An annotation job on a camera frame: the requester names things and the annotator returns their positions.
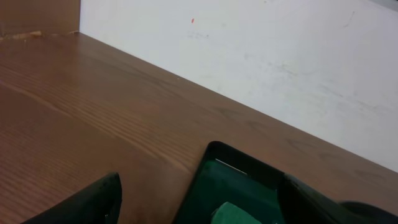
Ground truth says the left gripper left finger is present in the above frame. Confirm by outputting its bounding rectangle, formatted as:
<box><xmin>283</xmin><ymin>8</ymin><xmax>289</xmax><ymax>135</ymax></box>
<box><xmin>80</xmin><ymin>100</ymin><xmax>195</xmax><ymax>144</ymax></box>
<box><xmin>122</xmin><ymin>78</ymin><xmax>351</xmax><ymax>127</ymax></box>
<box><xmin>22</xmin><ymin>172</ymin><xmax>122</xmax><ymax>224</ymax></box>

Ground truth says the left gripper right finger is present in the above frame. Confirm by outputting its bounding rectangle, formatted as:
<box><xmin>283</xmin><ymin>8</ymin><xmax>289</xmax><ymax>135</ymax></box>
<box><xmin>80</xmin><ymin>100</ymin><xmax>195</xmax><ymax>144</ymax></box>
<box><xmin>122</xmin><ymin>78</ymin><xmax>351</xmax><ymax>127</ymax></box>
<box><xmin>277</xmin><ymin>173</ymin><xmax>398</xmax><ymax>224</ymax></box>

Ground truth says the green scrub sponge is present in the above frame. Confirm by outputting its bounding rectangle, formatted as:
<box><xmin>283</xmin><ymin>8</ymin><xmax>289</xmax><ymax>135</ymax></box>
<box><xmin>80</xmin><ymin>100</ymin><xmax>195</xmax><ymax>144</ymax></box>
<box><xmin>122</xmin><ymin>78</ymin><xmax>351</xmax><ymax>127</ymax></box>
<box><xmin>210</xmin><ymin>202</ymin><xmax>261</xmax><ymax>224</ymax></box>

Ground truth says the round black tray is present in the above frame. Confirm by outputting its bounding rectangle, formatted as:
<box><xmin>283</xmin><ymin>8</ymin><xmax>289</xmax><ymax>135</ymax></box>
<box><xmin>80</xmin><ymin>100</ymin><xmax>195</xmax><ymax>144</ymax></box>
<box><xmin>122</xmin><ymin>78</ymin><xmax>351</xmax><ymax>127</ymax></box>
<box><xmin>340</xmin><ymin>202</ymin><xmax>397</xmax><ymax>224</ymax></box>

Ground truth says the black rectangular tray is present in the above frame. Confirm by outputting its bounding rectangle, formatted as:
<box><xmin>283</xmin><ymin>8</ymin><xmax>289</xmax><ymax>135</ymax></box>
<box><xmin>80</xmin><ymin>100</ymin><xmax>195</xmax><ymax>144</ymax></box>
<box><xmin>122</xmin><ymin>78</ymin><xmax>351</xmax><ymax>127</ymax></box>
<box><xmin>173</xmin><ymin>141</ymin><xmax>285</xmax><ymax>223</ymax></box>

